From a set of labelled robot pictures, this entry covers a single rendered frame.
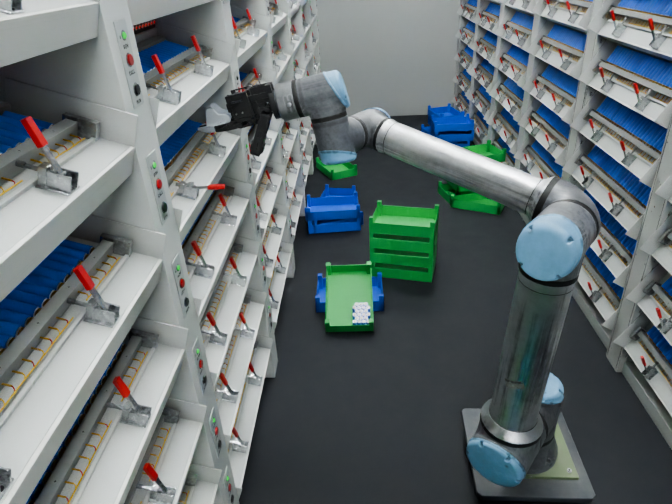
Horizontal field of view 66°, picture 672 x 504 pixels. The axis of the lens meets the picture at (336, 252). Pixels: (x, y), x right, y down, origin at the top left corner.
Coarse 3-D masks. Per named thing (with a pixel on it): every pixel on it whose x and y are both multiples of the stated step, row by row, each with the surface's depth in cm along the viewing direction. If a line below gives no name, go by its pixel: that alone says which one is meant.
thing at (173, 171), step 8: (200, 136) 134; (208, 136) 139; (192, 144) 128; (200, 144) 134; (184, 152) 122; (192, 152) 126; (176, 160) 117; (184, 160) 119; (168, 168) 113; (176, 168) 114; (168, 176) 110; (176, 176) 114; (184, 176) 115; (168, 184) 109
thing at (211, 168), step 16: (240, 128) 148; (224, 144) 140; (192, 160) 126; (208, 160) 128; (224, 160) 131; (192, 176) 118; (208, 176) 121; (208, 192) 119; (176, 208) 94; (192, 208) 106; (192, 224) 109
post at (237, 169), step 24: (216, 0) 132; (168, 24) 135; (192, 24) 135; (216, 24) 135; (216, 96) 144; (240, 144) 151; (240, 168) 154; (264, 264) 181; (264, 288) 180; (264, 312) 181
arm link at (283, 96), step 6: (276, 84) 124; (282, 84) 123; (288, 84) 122; (276, 90) 122; (282, 90) 122; (288, 90) 122; (276, 96) 122; (282, 96) 122; (288, 96) 122; (276, 102) 122; (282, 102) 122; (288, 102) 122; (282, 108) 123; (288, 108) 123; (294, 108) 123; (282, 114) 124; (288, 114) 124; (294, 114) 124
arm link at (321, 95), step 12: (324, 72) 122; (336, 72) 121; (300, 84) 121; (312, 84) 121; (324, 84) 120; (336, 84) 120; (300, 96) 121; (312, 96) 121; (324, 96) 121; (336, 96) 121; (300, 108) 123; (312, 108) 123; (324, 108) 122; (336, 108) 122
